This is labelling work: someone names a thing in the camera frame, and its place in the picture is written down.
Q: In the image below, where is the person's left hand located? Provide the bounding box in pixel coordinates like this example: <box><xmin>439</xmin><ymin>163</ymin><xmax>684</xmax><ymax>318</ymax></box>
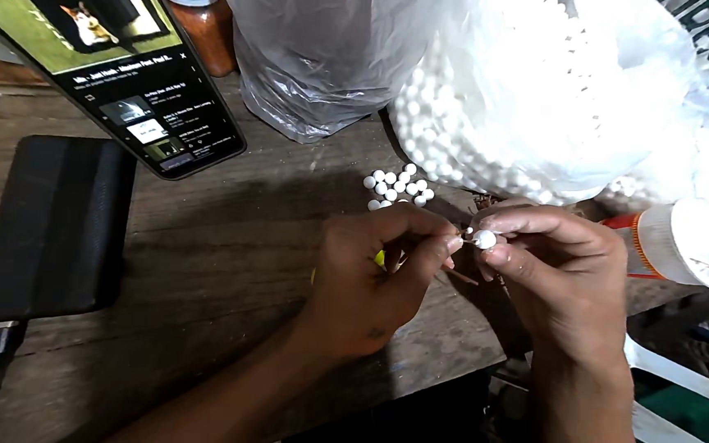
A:
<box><xmin>298</xmin><ymin>203</ymin><xmax>464</xmax><ymax>363</ymax></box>

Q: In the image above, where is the person's right hand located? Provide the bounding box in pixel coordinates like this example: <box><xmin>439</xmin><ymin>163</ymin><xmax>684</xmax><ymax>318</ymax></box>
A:
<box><xmin>473</xmin><ymin>198</ymin><xmax>629</xmax><ymax>377</ymax></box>

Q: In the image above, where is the person's right forearm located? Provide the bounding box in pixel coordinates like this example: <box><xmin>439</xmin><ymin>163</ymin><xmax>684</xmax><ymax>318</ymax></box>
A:
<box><xmin>530</xmin><ymin>357</ymin><xmax>636</xmax><ymax>443</ymax></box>

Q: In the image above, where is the person's left forearm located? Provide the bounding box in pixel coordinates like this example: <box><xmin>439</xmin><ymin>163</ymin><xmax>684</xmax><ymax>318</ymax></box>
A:
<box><xmin>62</xmin><ymin>317</ymin><xmax>355</xmax><ymax>443</ymax></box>

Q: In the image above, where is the pile of small white balls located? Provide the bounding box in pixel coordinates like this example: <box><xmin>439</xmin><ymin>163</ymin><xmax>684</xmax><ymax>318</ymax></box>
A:
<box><xmin>363</xmin><ymin>163</ymin><xmax>435</xmax><ymax>212</ymax></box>

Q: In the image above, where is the bundle of brown stems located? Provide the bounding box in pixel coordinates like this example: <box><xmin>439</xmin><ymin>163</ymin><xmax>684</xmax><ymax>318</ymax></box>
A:
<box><xmin>467</xmin><ymin>193</ymin><xmax>505</xmax><ymax>216</ymax></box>

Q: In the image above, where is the clear bag of white balls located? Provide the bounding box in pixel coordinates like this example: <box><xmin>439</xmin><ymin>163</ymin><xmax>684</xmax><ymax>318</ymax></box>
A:
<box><xmin>387</xmin><ymin>0</ymin><xmax>700</xmax><ymax>206</ymax></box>

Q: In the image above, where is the white jar with red label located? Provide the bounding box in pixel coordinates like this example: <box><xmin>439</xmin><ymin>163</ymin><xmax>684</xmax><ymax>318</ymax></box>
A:
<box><xmin>599</xmin><ymin>198</ymin><xmax>709</xmax><ymax>292</ymax></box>

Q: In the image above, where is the grey translucent plastic bag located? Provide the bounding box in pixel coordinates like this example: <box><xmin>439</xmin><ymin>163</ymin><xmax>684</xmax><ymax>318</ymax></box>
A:
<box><xmin>228</xmin><ymin>0</ymin><xmax>438</xmax><ymax>145</ymax></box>

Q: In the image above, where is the jar with reddish brown contents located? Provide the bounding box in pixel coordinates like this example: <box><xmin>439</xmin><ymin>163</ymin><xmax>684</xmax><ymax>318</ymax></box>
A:
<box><xmin>169</xmin><ymin>0</ymin><xmax>238</xmax><ymax>78</ymax></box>

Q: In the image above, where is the black smartphone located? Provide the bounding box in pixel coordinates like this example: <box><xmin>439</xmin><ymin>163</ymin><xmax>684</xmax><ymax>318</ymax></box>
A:
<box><xmin>0</xmin><ymin>0</ymin><xmax>248</xmax><ymax>181</ymax></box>

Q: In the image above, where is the black power bank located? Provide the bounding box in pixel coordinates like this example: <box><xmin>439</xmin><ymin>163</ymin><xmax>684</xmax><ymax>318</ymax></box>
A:
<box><xmin>0</xmin><ymin>135</ymin><xmax>137</xmax><ymax>324</ymax></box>

